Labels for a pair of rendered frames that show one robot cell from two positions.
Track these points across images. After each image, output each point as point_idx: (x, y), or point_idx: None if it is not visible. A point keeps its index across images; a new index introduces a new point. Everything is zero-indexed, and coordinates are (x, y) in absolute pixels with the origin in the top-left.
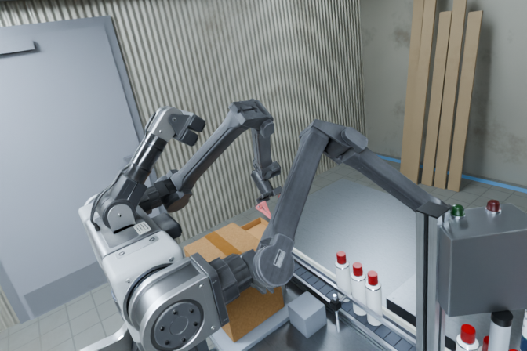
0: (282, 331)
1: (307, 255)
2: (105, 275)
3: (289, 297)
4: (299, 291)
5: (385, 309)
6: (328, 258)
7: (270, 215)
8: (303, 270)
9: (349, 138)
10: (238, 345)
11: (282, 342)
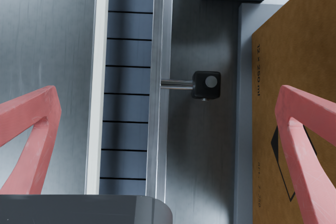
0: None
1: (57, 152)
2: None
3: (210, 62)
4: (180, 58)
5: None
6: (21, 93)
7: (305, 92)
8: (135, 76)
9: None
10: None
11: None
